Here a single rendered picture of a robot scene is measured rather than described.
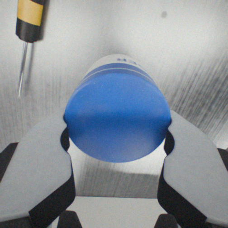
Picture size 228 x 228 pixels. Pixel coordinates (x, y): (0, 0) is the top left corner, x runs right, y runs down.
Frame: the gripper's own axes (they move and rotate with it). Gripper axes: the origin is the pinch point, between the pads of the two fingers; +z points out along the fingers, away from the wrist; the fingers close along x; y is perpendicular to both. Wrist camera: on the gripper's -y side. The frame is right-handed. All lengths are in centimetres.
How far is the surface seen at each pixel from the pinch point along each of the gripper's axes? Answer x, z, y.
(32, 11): -11.6, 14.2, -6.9
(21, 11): -13.0, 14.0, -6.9
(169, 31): 7.9, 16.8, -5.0
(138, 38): 3.2, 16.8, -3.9
